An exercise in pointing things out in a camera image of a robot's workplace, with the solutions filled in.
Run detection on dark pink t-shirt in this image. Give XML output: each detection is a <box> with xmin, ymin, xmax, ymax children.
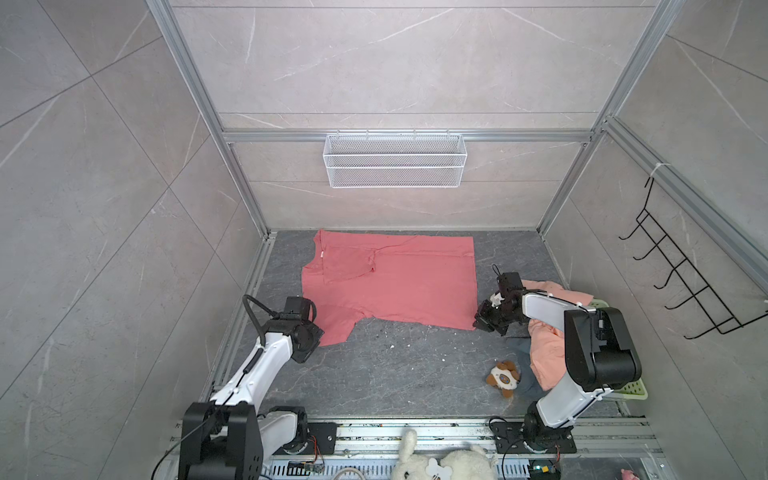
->
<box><xmin>302</xmin><ymin>230</ymin><xmax>478</xmax><ymax>346</ymax></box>

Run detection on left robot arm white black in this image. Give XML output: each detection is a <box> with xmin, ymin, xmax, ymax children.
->
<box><xmin>177</xmin><ymin>294</ymin><xmax>323</xmax><ymax>479</ymax></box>

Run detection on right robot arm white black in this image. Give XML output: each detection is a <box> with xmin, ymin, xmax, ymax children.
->
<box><xmin>474</xmin><ymin>272</ymin><xmax>642</xmax><ymax>454</ymax></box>

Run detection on light salmon t-shirt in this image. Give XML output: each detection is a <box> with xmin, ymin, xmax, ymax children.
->
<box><xmin>522</xmin><ymin>280</ymin><xmax>594</xmax><ymax>391</ymax></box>

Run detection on small brown plush toy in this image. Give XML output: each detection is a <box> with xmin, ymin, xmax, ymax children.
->
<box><xmin>486</xmin><ymin>361</ymin><xmax>521</xmax><ymax>399</ymax></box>

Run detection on grey blue t-shirt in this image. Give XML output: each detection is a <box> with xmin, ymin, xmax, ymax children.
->
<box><xmin>504</xmin><ymin>337</ymin><xmax>567</xmax><ymax>400</ymax></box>

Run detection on white plush bunny toy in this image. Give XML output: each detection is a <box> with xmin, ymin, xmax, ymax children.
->
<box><xmin>391</xmin><ymin>429</ymin><xmax>498</xmax><ymax>480</ymax></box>

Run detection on green plastic basket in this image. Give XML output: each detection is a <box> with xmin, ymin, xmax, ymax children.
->
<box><xmin>589</xmin><ymin>298</ymin><xmax>648</xmax><ymax>401</ymax></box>

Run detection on left black corrugated cable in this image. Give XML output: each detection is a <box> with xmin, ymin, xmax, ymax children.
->
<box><xmin>242</xmin><ymin>293</ymin><xmax>280</xmax><ymax>349</ymax></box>

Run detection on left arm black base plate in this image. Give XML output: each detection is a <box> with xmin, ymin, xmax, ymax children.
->
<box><xmin>278</xmin><ymin>422</ymin><xmax>339</xmax><ymax>456</ymax></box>

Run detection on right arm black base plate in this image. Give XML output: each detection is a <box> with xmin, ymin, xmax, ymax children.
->
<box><xmin>488</xmin><ymin>418</ymin><xmax>577</xmax><ymax>455</ymax></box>

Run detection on aluminium frame rails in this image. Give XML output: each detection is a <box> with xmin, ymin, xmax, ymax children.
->
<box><xmin>157</xmin><ymin>418</ymin><xmax>667</xmax><ymax>480</ymax></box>

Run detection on white wire mesh basket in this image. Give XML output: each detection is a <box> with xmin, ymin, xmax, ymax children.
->
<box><xmin>323</xmin><ymin>133</ymin><xmax>468</xmax><ymax>189</ymax></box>

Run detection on black wire hook rack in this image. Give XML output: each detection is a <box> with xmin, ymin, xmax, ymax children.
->
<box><xmin>618</xmin><ymin>177</ymin><xmax>767</xmax><ymax>341</ymax></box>

